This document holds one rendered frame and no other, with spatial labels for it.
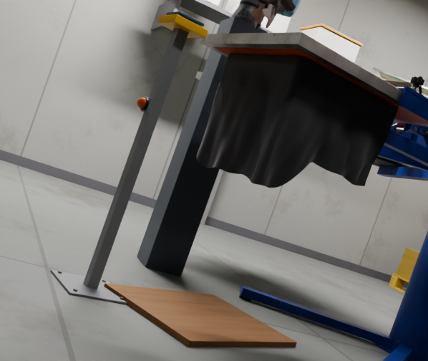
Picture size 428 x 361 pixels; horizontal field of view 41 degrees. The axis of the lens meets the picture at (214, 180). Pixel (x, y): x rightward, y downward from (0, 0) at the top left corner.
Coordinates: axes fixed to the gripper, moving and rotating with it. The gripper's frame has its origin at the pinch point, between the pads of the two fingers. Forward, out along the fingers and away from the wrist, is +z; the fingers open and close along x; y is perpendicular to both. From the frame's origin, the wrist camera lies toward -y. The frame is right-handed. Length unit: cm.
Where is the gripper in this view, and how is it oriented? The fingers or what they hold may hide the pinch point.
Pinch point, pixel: (263, 26)
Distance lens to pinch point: 237.9
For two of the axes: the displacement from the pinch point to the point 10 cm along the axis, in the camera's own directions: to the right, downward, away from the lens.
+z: -3.5, 9.4, 0.1
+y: -8.0, -2.9, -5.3
